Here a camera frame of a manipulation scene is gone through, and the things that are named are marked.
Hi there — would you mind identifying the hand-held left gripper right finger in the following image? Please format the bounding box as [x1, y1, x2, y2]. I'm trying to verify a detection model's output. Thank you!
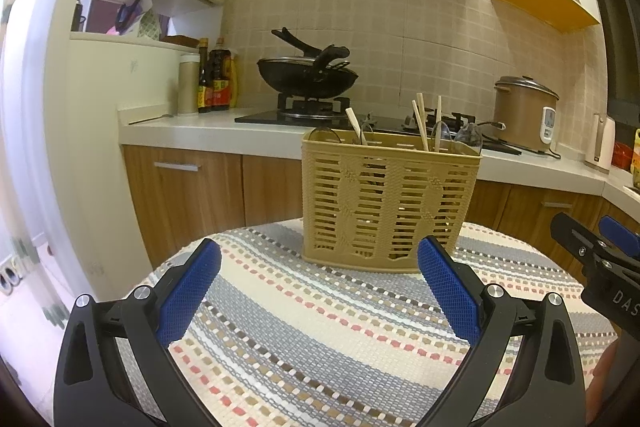
[416, 236, 588, 427]

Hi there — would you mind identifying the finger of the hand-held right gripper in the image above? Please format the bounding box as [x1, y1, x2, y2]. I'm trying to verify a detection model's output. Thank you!
[599, 215, 640, 258]
[551, 213, 608, 268]

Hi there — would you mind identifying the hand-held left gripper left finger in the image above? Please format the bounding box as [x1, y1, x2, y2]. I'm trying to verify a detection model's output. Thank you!
[52, 238, 222, 427]

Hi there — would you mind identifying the beige plastic utensil basket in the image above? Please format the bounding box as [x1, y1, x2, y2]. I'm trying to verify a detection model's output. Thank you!
[301, 129, 482, 273]

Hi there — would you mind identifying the person's right hand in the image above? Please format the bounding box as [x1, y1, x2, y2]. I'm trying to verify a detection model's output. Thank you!
[586, 339, 620, 425]

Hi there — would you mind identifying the red container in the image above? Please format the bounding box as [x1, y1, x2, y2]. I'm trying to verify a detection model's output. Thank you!
[612, 142, 636, 170]

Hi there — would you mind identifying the white electric kettle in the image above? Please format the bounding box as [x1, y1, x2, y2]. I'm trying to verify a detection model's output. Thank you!
[585, 112, 617, 170]

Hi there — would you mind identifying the striped woven tablecloth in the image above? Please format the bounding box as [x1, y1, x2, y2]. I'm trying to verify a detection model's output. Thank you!
[117, 217, 621, 427]

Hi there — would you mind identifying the brown rice cooker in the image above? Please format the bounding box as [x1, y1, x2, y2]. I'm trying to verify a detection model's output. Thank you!
[494, 76, 560, 152]

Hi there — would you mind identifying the white kitchen countertop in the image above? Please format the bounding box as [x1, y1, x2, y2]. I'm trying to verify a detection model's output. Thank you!
[117, 107, 640, 210]

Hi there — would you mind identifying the black glass gas stove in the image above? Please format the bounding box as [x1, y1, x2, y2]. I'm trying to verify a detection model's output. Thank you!
[235, 107, 523, 155]

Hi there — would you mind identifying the beige cylindrical canister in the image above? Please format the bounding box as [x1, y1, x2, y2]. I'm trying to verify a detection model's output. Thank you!
[178, 54, 201, 115]

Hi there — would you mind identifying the dark window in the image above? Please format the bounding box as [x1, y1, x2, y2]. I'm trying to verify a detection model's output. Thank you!
[582, 0, 640, 142]

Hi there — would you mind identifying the red label sauce bottle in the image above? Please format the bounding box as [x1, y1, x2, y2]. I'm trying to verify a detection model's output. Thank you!
[207, 38, 233, 110]

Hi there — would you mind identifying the yellow seasoning bottle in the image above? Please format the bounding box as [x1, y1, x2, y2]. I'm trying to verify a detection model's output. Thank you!
[227, 52, 240, 108]

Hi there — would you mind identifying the black wok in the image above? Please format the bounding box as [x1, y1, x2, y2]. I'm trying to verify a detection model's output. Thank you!
[257, 46, 360, 100]

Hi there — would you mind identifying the patterned paper bag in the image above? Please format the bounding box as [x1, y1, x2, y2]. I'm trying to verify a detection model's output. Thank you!
[135, 0, 162, 42]

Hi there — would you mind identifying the wok lid with black handle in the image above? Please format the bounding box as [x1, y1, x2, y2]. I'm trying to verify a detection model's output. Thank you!
[262, 27, 331, 68]

